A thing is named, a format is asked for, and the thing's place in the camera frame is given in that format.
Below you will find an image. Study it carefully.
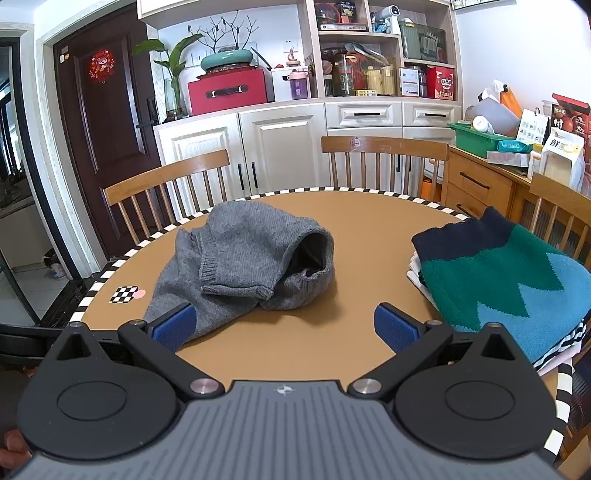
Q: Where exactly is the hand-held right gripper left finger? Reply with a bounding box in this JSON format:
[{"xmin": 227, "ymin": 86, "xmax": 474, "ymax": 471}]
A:
[{"xmin": 44, "ymin": 302, "xmax": 227, "ymax": 402}]

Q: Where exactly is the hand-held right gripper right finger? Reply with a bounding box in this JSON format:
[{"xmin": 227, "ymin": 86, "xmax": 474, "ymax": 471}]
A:
[{"xmin": 347, "ymin": 302, "xmax": 532, "ymax": 400}]

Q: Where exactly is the grey knit button vest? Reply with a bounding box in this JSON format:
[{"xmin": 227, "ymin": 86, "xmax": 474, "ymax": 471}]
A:
[{"xmin": 143, "ymin": 200, "xmax": 335, "ymax": 344}]

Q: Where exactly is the checkerboard marker sticker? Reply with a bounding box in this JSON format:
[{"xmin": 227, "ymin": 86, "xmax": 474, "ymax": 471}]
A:
[{"xmin": 108, "ymin": 285, "xmax": 146, "ymax": 305}]

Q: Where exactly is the white folded garment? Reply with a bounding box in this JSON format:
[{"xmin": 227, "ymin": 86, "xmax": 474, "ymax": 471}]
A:
[{"xmin": 406, "ymin": 251, "xmax": 441, "ymax": 310}]

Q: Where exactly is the green blue knit sweater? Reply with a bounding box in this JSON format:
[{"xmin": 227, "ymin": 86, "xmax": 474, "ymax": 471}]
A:
[{"xmin": 412, "ymin": 206, "xmax": 591, "ymax": 365}]

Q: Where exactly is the wooden spindle chair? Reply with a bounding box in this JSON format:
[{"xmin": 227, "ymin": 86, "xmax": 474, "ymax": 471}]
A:
[
  {"xmin": 321, "ymin": 135, "xmax": 450, "ymax": 199},
  {"xmin": 104, "ymin": 149, "xmax": 230, "ymax": 232},
  {"xmin": 529, "ymin": 173, "xmax": 591, "ymax": 268}
]

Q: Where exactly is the wooden sideboard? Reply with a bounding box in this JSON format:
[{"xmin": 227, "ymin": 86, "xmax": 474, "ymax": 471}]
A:
[{"xmin": 445, "ymin": 145, "xmax": 591, "ymax": 268}]

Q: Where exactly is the black white striped shirt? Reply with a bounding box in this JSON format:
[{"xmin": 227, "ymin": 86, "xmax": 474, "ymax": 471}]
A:
[{"xmin": 531, "ymin": 316, "xmax": 591, "ymax": 370}]

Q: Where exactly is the dark wooden door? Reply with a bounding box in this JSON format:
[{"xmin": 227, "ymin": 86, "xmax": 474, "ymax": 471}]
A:
[{"xmin": 53, "ymin": 21, "xmax": 162, "ymax": 259}]

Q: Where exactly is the green plastic basket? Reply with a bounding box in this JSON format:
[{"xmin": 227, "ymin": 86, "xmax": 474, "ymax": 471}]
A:
[{"xmin": 447, "ymin": 121, "xmax": 515, "ymax": 158}]

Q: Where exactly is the black framed glass door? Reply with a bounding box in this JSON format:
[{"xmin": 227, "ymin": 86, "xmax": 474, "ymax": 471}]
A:
[{"xmin": 0, "ymin": 32, "xmax": 70, "ymax": 324}]

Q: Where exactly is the white snack bag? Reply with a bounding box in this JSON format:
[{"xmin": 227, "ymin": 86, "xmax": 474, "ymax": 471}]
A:
[{"xmin": 540, "ymin": 129, "xmax": 587, "ymax": 192}]

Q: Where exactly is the red storage box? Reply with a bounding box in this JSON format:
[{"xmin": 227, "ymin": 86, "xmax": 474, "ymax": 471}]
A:
[{"xmin": 187, "ymin": 69, "xmax": 269, "ymax": 116}]

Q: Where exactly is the white paper bag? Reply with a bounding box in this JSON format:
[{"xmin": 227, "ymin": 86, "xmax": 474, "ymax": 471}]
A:
[{"xmin": 516, "ymin": 108, "xmax": 550, "ymax": 144}]

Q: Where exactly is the red gift box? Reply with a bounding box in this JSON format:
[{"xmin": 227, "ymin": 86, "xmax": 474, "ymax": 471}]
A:
[{"xmin": 427, "ymin": 66, "xmax": 455, "ymax": 100}]

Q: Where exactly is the purple water bottle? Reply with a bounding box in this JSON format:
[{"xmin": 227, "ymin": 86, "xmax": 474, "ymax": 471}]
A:
[{"xmin": 288, "ymin": 68, "xmax": 309, "ymax": 100}]

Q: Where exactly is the green leafy plant in vase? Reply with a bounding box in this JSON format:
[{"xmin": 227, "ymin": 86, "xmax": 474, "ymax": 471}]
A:
[{"xmin": 133, "ymin": 33, "xmax": 204, "ymax": 118}]

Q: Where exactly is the red door decoration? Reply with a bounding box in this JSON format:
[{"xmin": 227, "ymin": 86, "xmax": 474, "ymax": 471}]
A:
[{"xmin": 89, "ymin": 50, "xmax": 116, "ymax": 84}]

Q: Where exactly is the teal pot with bare branches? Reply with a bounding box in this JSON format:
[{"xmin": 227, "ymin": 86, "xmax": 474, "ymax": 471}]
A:
[{"xmin": 191, "ymin": 16, "xmax": 259, "ymax": 73}]

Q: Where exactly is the green storage box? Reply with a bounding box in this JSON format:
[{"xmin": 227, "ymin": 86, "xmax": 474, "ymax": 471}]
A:
[{"xmin": 399, "ymin": 21, "xmax": 448, "ymax": 63}]

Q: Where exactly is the white toy robot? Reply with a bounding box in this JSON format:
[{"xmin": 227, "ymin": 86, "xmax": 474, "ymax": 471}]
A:
[{"xmin": 372, "ymin": 4, "xmax": 402, "ymax": 34}]

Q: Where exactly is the white wall cabinet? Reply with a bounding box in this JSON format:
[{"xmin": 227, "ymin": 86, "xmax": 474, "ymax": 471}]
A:
[{"xmin": 139, "ymin": 0, "xmax": 462, "ymax": 222}]

